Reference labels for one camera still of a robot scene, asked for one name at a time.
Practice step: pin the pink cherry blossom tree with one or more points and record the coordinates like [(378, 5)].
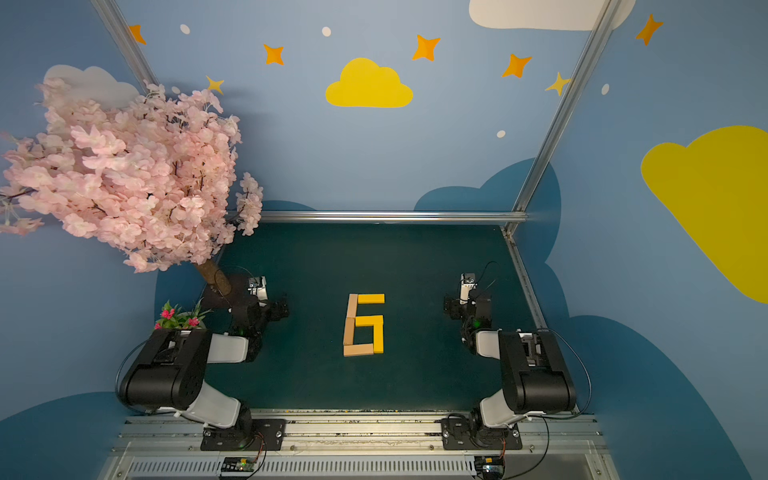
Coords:
[(155, 179)]

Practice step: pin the left controller board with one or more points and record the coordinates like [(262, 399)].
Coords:
[(238, 467)]

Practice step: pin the aluminium frame post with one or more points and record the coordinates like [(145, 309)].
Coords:
[(583, 70), (115, 23)]

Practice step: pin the yellow block bottom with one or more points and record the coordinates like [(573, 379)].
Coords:
[(378, 339)]

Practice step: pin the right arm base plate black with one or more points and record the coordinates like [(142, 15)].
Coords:
[(459, 433)]

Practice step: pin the aluminium rail base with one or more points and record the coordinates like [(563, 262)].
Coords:
[(359, 444)]

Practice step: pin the right controller board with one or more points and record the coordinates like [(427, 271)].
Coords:
[(489, 467)]

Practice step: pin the yellow block top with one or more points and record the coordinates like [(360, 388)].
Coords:
[(370, 299)]

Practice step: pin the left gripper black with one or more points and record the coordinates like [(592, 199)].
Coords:
[(271, 308)]

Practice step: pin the small potted pink flowers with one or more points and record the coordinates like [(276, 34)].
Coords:
[(175, 318)]

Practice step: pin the controller board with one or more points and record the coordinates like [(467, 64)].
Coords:
[(489, 467), (238, 467)]

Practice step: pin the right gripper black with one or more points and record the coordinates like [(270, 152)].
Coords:
[(459, 306)]

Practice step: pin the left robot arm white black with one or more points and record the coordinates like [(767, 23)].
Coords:
[(168, 373)]

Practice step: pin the black tree base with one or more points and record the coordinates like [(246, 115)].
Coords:
[(219, 297)]

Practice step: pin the wooden block top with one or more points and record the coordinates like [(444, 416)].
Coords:
[(351, 311)]

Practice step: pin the right aluminium frame post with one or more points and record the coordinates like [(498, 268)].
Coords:
[(583, 70)]

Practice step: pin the left aluminium frame post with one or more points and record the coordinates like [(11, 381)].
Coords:
[(115, 23)]

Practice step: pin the rear aluminium frame bar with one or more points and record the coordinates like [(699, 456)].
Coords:
[(393, 217)]

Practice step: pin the wooden block bottom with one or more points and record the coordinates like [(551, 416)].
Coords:
[(355, 350)]

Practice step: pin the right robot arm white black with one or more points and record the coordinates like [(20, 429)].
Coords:
[(535, 380)]

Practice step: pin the yellow block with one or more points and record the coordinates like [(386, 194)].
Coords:
[(369, 321), (370, 299), (378, 339)]

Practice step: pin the wooden block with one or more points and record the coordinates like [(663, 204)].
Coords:
[(351, 311), (355, 350), (349, 328)]

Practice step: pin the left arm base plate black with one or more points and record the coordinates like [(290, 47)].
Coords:
[(258, 434)]

